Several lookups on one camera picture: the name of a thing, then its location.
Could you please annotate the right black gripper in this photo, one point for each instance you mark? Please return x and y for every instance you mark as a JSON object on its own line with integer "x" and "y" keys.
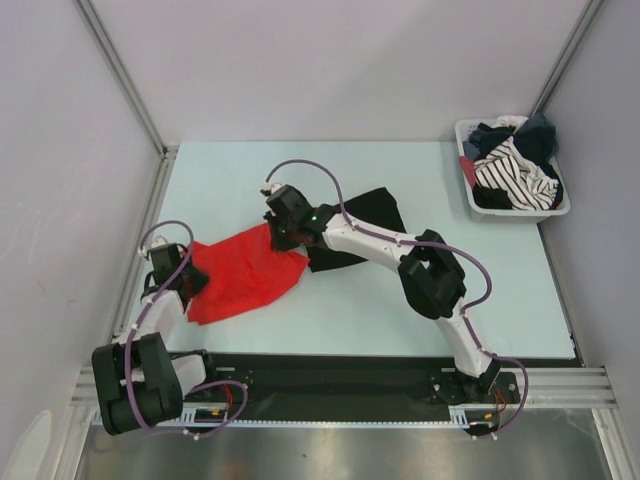
{"x": 280, "y": 244}

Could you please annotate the grey slotted cable duct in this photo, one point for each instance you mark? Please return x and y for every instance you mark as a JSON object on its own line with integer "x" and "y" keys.
{"x": 198, "y": 419}

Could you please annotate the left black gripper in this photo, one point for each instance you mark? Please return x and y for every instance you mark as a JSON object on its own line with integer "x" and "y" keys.
{"x": 201, "y": 279}

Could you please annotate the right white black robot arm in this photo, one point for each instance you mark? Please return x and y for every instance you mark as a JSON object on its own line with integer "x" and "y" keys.
{"x": 431, "y": 277}

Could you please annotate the pink garment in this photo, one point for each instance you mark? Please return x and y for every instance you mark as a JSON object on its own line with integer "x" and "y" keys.
{"x": 467, "y": 167}

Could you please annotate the black garment in basket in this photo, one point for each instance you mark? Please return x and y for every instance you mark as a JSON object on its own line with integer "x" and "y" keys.
{"x": 491, "y": 199}

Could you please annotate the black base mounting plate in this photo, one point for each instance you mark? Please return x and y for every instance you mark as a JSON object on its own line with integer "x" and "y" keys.
{"x": 275, "y": 386}

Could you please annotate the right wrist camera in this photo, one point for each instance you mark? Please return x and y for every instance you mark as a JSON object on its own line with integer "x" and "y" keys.
{"x": 268, "y": 188}

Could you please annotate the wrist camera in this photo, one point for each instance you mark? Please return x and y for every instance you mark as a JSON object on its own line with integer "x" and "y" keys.
{"x": 268, "y": 188}
{"x": 157, "y": 242}

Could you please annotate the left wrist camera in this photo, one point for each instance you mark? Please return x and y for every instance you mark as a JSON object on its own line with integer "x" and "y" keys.
{"x": 157, "y": 242}

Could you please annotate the white garment in basket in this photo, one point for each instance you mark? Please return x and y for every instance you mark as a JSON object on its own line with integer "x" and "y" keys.
{"x": 510, "y": 121}

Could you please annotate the blue denim garment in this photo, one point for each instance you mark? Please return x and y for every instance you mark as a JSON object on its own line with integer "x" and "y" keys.
{"x": 535, "y": 140}

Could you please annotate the red tank top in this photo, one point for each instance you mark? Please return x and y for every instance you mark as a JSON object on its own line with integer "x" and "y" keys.
{"x": 245, "y": 274}

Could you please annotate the striped white black garment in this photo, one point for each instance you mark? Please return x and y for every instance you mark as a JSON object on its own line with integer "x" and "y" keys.
{"x": 526, "y": 184}

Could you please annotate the white laundry basket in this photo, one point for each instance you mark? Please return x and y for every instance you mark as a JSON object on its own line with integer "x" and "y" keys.
{"x": 463, "y": 129}

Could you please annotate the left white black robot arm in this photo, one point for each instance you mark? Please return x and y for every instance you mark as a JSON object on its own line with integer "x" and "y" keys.
{"x": 138, "y": 383}

